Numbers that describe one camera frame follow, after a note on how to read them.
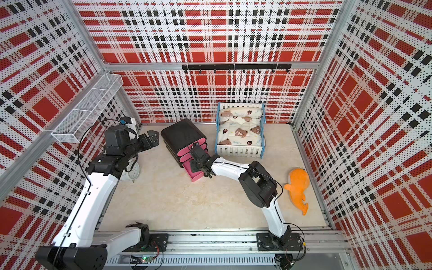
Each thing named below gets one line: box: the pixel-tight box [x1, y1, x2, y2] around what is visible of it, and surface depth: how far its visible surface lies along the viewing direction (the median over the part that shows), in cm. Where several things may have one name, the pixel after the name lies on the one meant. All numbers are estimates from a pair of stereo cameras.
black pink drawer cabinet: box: [160, 118, 207, 182], surface depth 93 cm
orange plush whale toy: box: [284, 168, 310, 216], surface depth 86 cm
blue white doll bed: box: [214, 101, 267, 160], surface depth 106 cm
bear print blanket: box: [217, 106, 263, 146], surface depth 107 cm
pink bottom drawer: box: [182, 160, 205, 182], surface depth 93 cm
